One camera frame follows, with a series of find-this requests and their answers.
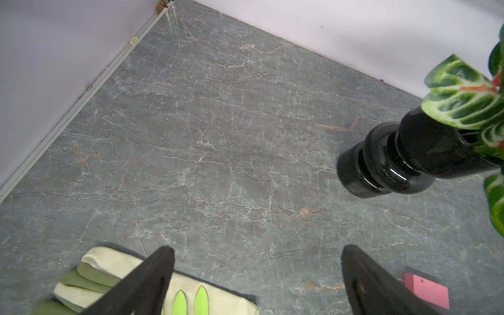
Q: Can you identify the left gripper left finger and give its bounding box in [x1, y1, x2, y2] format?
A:
[82, 245, 175, 315]

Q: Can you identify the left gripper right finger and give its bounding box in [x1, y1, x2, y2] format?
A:
[341, 244, 437, 315]

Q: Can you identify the pink block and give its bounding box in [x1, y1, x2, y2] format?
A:
[404, 272, 450, 310]

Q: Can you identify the black plant vase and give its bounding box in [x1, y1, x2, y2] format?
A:
[337, 108, 501, 198]

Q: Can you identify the artificial green plant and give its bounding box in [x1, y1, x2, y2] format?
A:
[420, 23, 504, 237]

